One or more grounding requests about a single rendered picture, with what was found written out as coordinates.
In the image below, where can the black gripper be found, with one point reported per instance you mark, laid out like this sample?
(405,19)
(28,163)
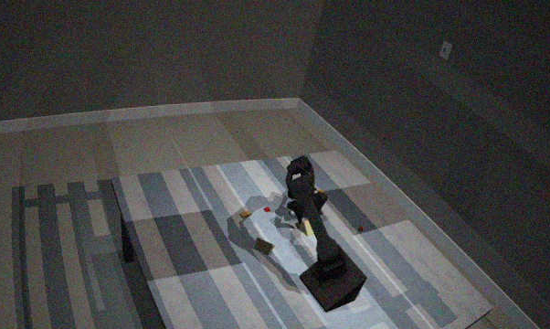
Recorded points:
(295,206)

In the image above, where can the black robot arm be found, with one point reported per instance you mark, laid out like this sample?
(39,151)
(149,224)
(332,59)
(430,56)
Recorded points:
(329,255)

